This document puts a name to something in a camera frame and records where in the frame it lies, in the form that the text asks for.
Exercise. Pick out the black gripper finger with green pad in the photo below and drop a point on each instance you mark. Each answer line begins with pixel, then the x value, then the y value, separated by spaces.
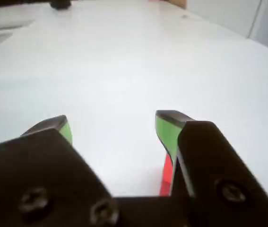
pixel 29 170
pixel 218 165

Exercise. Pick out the red lego block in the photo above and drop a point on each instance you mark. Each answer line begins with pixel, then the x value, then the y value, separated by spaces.
pixel 168 179

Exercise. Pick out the black object on table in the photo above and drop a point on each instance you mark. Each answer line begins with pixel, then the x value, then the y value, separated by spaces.
pixel 60 4

